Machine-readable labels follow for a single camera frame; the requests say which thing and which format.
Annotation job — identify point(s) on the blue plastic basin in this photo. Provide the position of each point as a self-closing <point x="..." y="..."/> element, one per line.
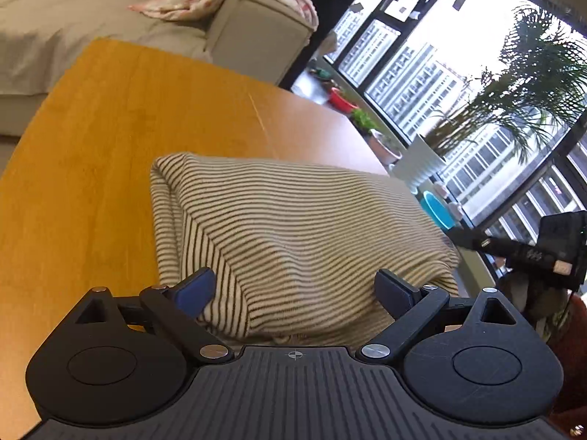
<point x="435" y="209"/>

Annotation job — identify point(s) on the palm plant in white pot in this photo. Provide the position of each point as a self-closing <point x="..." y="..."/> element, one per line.
<point x="542" y="86"/>

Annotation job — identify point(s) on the grey sofa with cover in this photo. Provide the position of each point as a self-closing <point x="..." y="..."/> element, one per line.
<point x="41" y="39"/>

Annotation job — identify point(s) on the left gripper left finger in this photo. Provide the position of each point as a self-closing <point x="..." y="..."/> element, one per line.
<point x="158" y="324"/>

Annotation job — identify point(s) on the red plastic basin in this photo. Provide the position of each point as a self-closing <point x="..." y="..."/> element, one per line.
<point x="338" y="100"/>

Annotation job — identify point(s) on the pink plant pot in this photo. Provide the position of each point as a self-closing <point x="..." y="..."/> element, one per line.
<point x="382" y="147"/>

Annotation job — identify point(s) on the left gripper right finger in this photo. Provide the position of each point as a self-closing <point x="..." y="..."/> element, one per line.
<point x="418" y="312"/>

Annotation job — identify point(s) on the striped knit garment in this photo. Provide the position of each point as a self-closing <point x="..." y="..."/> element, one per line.
<point x="294" y="247"/>

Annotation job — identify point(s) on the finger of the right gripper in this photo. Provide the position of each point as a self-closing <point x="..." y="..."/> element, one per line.
<point x="495" y="246"/>

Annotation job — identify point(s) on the small green plant tray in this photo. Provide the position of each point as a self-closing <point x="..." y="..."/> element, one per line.
<point x="362" y="121"/>

